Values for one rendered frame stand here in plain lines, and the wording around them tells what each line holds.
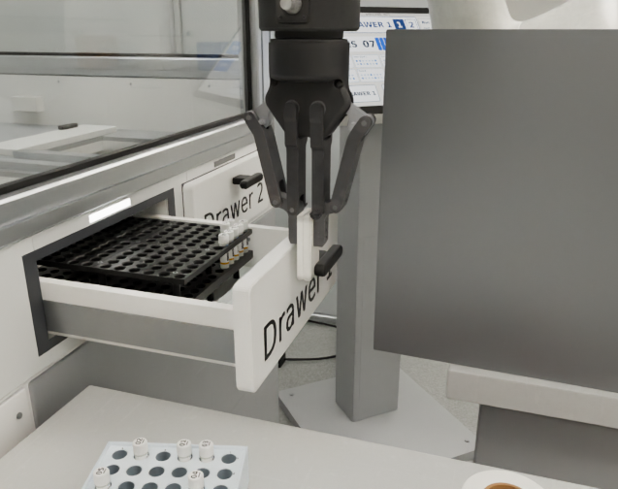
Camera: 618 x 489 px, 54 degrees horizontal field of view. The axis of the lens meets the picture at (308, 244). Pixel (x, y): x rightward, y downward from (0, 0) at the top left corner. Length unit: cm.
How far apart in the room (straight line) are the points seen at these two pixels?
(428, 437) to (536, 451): 103
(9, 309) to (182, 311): 17
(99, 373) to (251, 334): 29
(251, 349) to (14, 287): 25
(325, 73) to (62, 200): 32
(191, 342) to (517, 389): 38
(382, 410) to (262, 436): 130
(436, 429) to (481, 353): 115
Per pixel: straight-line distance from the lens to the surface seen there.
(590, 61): 66
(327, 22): 54
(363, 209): 159
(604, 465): 86
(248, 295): 53
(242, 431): 64
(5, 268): 65
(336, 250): 66
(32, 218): 66
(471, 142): 67
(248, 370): 57
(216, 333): 58
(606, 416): 77
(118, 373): 83
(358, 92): 144
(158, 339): 62
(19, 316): 67
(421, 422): 191
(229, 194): 101
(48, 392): 73
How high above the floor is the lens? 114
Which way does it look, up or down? 19 degrees down
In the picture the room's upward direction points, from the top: straight up
